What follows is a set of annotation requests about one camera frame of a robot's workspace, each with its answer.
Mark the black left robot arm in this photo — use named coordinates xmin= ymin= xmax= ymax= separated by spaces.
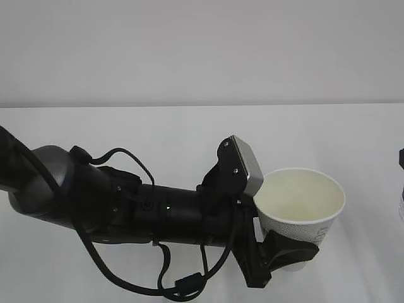
xmin=1 ymin=129 xmax=319 ymax=302

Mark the white paper cup green logo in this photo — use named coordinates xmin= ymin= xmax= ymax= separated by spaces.
xmin=252 ymin=167 xmax=346 ymax=273

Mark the clear water bottle red label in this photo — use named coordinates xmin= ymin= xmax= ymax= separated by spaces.
xmin=398 ymin=189 xmax=404 ymax=222

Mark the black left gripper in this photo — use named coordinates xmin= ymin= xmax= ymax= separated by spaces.
xmin=197 ymin=176 xmax=319 ymax=288

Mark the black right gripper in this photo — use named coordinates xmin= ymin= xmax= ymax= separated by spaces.
xmin=398 ymin=148 xmax=404 ymax=169

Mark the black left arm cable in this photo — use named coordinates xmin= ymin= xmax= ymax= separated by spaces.
xmin=18 ymin=138 xmax=241 ymax=301

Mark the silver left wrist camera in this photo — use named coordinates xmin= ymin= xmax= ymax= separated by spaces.
xmin=217 ymin=135 xmax=264 ymax=197

